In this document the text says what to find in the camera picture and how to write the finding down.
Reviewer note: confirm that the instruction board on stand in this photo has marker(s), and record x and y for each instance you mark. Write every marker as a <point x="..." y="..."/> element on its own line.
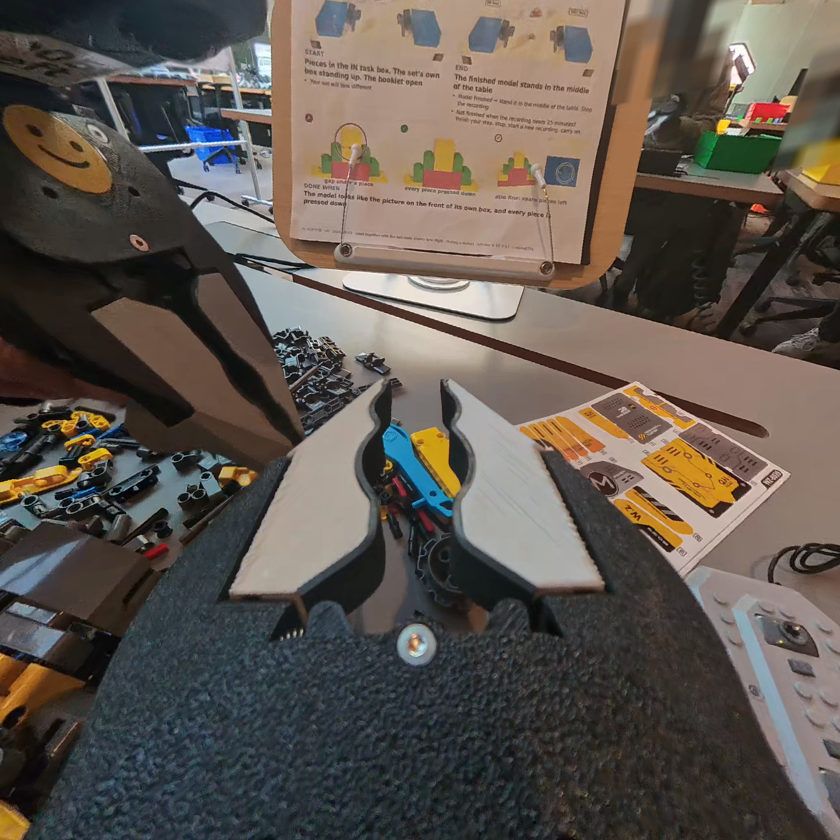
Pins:
<point x="459" y="98"/>

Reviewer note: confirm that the yellow printed sheet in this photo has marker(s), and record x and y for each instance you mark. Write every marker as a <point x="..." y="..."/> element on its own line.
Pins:
<point x="656" y="459"/>

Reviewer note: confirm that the long yellow brick panel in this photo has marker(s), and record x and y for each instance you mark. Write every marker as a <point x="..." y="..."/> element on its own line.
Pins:
<point x="433" y="453"/>

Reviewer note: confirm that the long blue brick piece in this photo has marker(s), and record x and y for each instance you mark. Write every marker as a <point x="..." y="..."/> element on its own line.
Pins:
<point x="407" y="459"/>

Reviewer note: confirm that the pile of loose brick pieces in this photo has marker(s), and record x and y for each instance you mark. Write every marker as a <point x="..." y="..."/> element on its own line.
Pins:
<point x="308" y="367"/>

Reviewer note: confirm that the grey brick battery box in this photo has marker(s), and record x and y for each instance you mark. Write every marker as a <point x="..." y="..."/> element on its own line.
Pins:
<point x="774" y="656"/>

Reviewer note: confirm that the grey work table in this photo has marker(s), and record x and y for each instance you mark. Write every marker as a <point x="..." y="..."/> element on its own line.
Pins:
<point x="709" y="187"/>

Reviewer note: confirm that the person's left hand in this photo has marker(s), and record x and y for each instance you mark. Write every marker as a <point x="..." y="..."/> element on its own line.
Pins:
<point x="33" y="377"/>

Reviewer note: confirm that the green box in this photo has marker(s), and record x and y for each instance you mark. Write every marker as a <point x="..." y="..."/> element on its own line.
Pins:
<point x="735" y="154"/>

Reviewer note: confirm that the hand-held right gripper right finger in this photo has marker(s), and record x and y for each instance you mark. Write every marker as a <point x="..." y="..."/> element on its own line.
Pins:
<point x="525" y="518"/>

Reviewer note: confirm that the brown-edged grey desk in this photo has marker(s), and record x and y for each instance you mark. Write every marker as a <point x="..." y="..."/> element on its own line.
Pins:
<point x="656" y="341"/>

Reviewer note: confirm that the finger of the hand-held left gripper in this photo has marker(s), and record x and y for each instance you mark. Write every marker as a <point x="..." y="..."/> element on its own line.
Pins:
<point x="151" y="341"/>
<point x="229" y="315"/>

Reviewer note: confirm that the yellow grey brick vehicle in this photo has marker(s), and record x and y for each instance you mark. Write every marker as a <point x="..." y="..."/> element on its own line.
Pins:
<point x="65" y="571"/>

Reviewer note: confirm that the blue plastic crate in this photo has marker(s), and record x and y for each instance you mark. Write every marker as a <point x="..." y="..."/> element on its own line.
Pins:
<point x="210" y="144"/>

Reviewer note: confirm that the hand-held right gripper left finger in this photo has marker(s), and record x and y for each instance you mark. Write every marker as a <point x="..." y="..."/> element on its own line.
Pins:
<point x="315" y="518"/>

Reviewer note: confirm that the small dark grey wheel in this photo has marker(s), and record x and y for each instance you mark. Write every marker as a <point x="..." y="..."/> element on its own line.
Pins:
<point x="436" y="571"/>

